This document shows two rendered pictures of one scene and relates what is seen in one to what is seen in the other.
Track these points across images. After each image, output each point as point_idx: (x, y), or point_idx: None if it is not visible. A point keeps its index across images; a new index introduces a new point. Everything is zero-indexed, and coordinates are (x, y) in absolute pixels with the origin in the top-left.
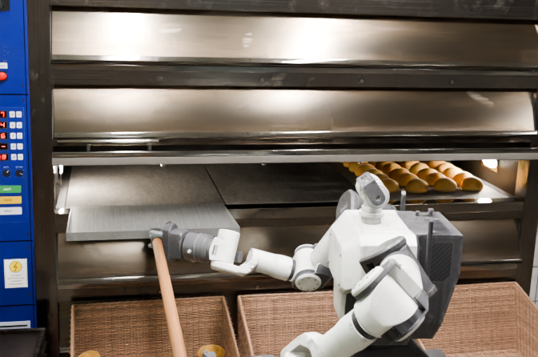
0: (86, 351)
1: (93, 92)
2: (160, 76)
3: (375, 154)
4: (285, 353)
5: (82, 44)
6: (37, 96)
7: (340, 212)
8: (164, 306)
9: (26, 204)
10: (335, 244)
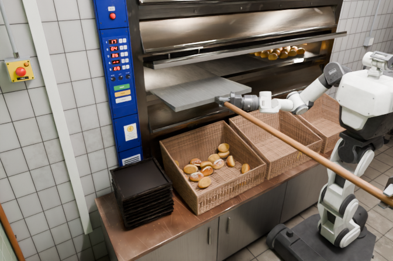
0: None
1: (160, 22)
2: (195, 9)
3: (292, 42)
4: None
5: None
6: (131, 27)
7: (330, 74)
8: (292, 144)
9: (133, 93)
10: (358, 92)
